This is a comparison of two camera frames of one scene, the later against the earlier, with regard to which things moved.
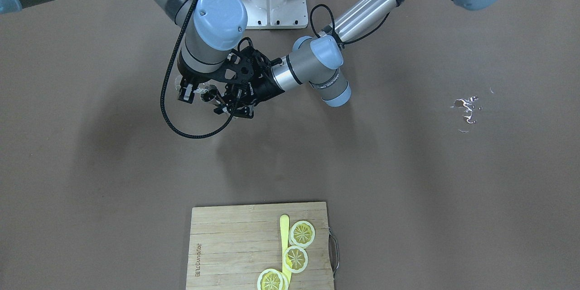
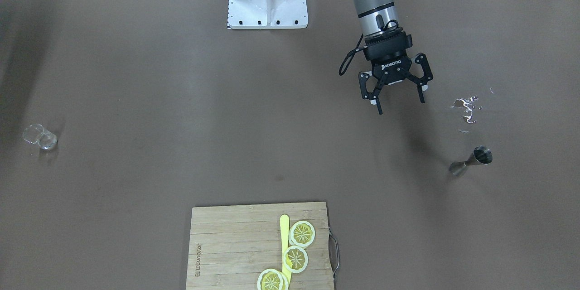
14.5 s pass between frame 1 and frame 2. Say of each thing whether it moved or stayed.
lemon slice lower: stayed
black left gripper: moved
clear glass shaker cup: moved
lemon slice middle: stayed
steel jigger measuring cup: moved
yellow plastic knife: stayed
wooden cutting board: stayed
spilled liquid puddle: stayed
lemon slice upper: stayed
